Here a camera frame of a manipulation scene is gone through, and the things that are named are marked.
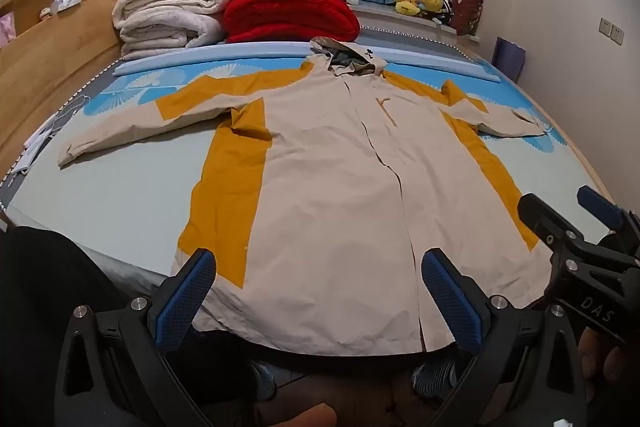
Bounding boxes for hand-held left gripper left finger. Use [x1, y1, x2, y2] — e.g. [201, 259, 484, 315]
[52, 248, 218, 427]

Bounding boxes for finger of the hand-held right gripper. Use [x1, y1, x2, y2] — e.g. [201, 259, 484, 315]
[576, 185, 640, 240]
[517, 193, 601, 258]

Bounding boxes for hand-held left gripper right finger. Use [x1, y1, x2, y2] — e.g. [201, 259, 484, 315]
[421, 248, 591, 427]

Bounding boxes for beige and yellow hooded jacket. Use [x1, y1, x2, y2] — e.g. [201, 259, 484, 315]
[57, 36, 552, 355]

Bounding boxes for person's right hand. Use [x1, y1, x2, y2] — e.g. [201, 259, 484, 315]
[579, 326, 640, 408]

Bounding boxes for striped shoe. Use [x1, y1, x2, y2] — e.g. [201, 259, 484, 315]
[248, 359, 277, 404]
[411, 349, 459, 397]

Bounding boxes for blue patterned bed sheet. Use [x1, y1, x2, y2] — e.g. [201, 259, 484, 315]
[0, 38, 621, 303]

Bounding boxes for person's leg in black pants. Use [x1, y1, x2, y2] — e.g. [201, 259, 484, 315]
[0, 226, 263, 427]

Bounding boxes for purple paper bag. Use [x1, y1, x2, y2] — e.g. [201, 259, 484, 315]
[491, 36, 527, 84]

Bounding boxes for dark red bag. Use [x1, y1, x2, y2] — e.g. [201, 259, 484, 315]
[449, 0, 486, 36]

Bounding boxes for wooden bed headboard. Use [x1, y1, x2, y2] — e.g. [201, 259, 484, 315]
[0, 0, 151, 212]

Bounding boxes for cream folded fleece blanket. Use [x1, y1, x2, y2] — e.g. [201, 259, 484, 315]
[111, 0, 232, 62]

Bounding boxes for red folded blanket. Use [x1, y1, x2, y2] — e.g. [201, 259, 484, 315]
[222, 0, 362, 46]

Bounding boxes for pink item on headboard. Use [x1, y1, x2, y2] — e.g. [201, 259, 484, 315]
[0, 13, 19, 46]

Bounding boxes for white cable and papers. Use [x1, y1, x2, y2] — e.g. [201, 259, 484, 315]
[9, 104, 68, 176]

